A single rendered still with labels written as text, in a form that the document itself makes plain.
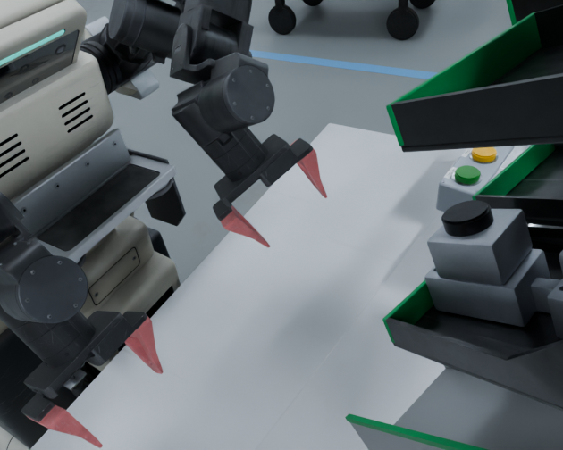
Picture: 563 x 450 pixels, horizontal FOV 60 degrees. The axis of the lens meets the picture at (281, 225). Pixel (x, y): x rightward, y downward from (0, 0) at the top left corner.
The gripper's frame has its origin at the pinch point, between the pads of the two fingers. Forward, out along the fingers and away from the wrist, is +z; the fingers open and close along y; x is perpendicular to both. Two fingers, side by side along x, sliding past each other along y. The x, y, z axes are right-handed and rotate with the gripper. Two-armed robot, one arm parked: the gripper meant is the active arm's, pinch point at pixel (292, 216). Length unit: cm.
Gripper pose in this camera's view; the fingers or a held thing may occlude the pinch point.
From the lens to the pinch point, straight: 63.2
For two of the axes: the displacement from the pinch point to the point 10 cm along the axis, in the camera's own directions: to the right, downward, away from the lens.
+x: -2.7, -3.4, 9.0
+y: 7.6, -6.5, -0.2
